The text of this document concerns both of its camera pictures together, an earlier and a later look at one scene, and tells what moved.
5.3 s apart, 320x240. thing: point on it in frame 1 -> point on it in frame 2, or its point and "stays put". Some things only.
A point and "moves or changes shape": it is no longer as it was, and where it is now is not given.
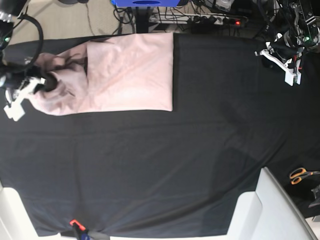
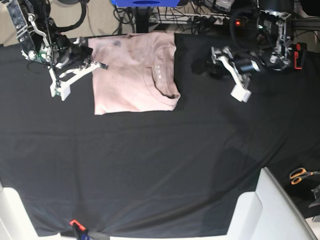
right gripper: [289, 47] -> [239, 92]
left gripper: [10, 83] -> [74, 55]
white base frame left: [15, 222] stays put
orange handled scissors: [297, 175] stays put
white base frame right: [269, 213] stays put
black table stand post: [142, 19] stays put
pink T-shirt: [132, 72] moves or changes shape
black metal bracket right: [316, 191] stays put
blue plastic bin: [130, 3] stays put
